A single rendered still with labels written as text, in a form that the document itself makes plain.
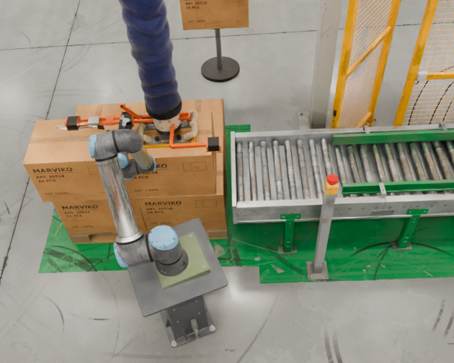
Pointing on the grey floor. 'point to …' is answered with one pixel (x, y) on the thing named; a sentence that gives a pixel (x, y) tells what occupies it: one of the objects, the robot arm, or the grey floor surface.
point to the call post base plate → (316, 274)
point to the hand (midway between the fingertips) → (122, 120)
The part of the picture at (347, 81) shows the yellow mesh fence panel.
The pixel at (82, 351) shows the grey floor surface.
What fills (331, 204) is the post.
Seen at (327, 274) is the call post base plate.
